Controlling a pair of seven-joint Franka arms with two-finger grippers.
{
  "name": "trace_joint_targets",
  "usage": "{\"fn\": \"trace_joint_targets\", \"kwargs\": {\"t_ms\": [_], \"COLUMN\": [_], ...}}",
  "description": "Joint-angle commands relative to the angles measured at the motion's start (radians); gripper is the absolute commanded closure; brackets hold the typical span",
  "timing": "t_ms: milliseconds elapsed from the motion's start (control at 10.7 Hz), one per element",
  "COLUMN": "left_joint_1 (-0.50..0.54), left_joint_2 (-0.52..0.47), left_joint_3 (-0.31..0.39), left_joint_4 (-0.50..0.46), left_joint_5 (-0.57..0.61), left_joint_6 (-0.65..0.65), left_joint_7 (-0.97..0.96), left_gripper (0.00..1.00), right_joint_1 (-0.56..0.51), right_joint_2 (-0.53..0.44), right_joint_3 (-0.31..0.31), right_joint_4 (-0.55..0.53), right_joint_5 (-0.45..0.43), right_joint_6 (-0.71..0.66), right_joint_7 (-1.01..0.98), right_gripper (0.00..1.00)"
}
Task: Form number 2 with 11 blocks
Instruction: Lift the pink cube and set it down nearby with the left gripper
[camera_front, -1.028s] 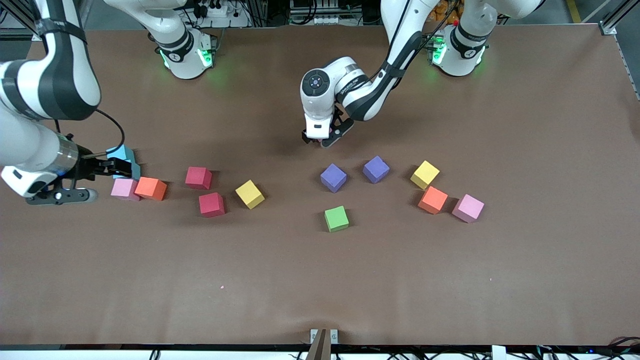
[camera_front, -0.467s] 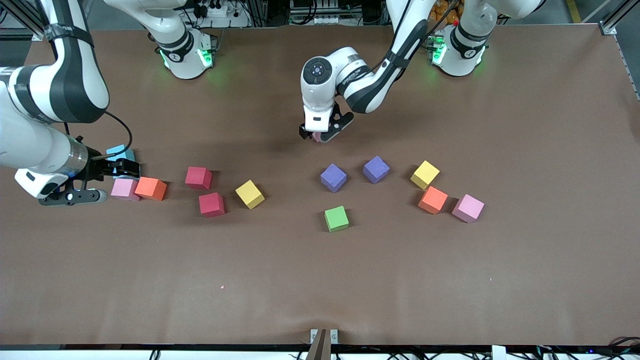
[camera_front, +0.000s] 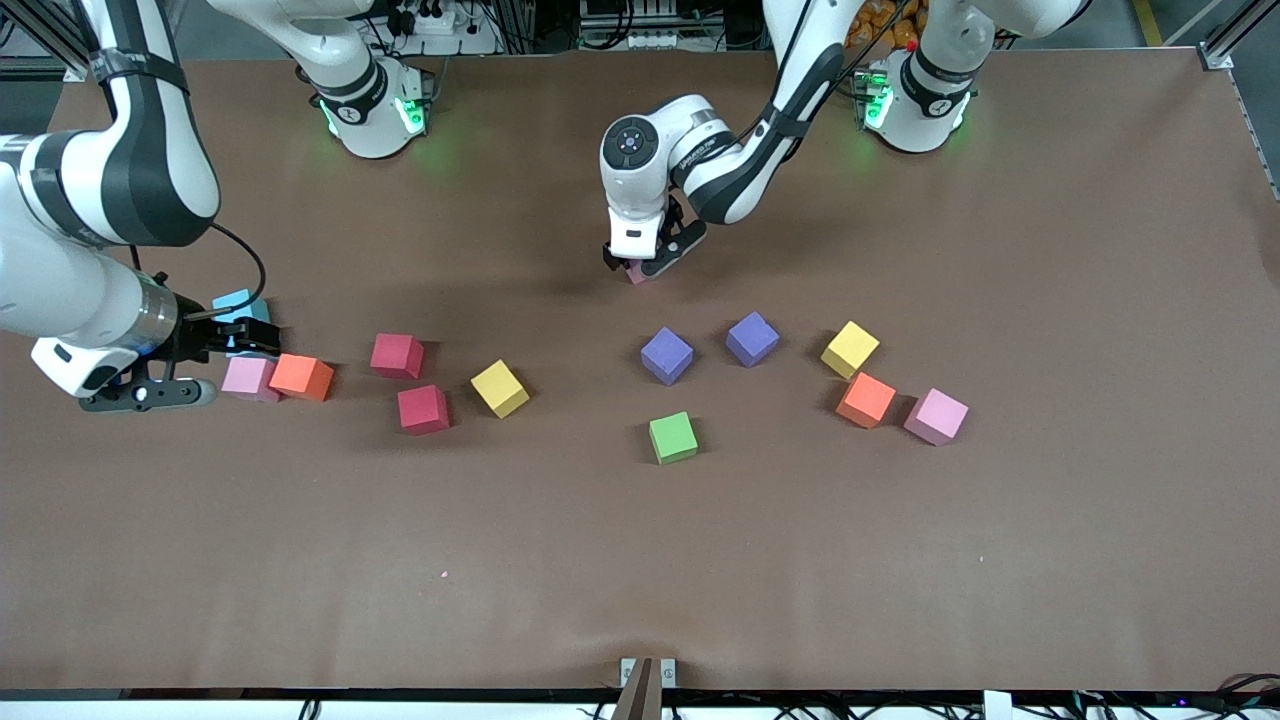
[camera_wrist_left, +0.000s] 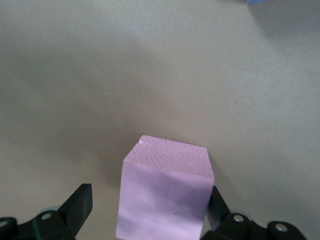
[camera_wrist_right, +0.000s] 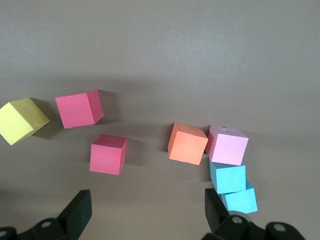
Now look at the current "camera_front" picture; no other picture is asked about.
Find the orange objects pile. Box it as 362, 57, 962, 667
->
845, 0, 933, 51

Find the purple foam cube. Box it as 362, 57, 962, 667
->
640, 326, 695, 386
726, 311, 781, 368

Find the red foam cube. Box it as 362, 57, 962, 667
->
370, 333, 425, 380
397, 384, 451, 436

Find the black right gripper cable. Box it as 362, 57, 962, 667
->
205, 222, 269, 316

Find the brown table cover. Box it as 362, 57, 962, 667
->
0, 45, 1280, 693

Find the yellow foam cube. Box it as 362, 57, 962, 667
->
470, 359, 531, 419
821, 320, 881, 381

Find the green foam cube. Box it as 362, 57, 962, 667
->
649, 411, 699, 465

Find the white power strip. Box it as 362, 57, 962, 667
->
385, 0, 463, 37

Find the orange foam cube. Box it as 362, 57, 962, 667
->
836, 372, 898, 429
268, 353, 336, 403

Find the aluminium frame rail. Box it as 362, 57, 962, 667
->
1195, 0, 1280, 201
0, 0, 131, 83

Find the black cable bundle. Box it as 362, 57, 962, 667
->
1205, 672, 1280, 717

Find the silver metal bracket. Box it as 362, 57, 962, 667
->
620, 657, 677, 691

